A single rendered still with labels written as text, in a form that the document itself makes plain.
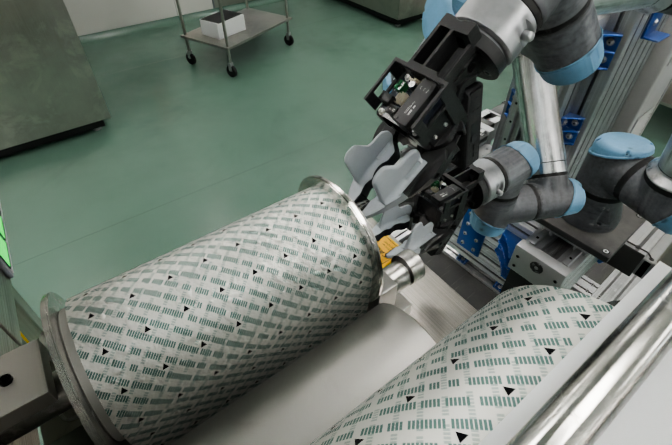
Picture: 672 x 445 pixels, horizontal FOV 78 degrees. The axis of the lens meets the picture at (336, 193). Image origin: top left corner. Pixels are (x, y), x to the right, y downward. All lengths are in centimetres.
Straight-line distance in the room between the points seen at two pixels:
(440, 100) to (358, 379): 26
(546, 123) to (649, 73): 63
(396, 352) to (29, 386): 28
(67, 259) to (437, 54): 220
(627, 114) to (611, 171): 46
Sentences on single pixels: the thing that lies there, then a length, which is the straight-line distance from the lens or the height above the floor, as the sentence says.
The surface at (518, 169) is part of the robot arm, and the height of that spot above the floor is 113.
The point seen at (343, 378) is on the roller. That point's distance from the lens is 38.
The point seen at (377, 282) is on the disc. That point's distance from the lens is 41.
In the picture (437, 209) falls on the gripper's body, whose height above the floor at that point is 114.
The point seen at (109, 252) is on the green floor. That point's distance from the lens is 237.
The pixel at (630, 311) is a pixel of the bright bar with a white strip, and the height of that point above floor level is 144.
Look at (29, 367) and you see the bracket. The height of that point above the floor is 129.
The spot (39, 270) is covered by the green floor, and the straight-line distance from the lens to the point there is 246.
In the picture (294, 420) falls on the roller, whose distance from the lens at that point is 37.
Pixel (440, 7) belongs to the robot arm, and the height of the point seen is 132.
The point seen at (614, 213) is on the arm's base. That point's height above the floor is 87.
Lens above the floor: 158
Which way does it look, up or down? 41 degrees down
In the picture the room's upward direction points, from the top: straight up
